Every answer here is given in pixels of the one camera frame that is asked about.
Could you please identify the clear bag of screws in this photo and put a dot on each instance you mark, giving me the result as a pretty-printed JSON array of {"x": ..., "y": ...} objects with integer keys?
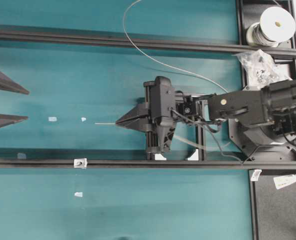
[{"x": 260, "y": 69}]

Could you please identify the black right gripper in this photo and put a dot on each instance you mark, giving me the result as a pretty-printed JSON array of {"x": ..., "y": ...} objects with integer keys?
[{"x": 160, "y": 124}]

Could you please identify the small white paper tag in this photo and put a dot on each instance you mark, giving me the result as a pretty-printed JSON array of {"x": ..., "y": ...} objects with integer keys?
[{"x": 255, "y": 175}]

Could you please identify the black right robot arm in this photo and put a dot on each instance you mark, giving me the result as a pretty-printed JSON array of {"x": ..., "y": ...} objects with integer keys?
[{"x": 272, "y": 105}]

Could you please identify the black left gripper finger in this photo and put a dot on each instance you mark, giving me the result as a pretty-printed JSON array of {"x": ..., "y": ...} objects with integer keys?
[
  {"x": 6, "y": 119},
  {"x": 7, "y": 84}
]

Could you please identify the lower white tape piece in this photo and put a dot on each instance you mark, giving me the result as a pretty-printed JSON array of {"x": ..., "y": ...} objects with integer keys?
[{"x": 78, "y": 194}]

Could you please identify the white label sticker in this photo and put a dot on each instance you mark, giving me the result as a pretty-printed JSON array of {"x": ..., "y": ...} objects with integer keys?
[{"x": 284, "y": 181}]

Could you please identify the black aluminium rail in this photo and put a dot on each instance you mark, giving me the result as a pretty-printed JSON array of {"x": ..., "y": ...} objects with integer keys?
[
  {"x": 158, "y": 164},
  {"x": 121, "y": 40}
]

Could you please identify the white wire spool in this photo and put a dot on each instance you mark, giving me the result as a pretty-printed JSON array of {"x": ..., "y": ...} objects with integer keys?
[{"x": 275, "y": 26}]

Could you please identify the white tape piece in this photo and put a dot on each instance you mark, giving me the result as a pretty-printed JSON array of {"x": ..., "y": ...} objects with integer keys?
[
  {"x": 78, "y": 194},
  {"x": 52, "y": 119}
]

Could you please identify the silver metal corner fitting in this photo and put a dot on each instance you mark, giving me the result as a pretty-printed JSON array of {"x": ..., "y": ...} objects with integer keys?
[{"x": 80, "y": 163}]

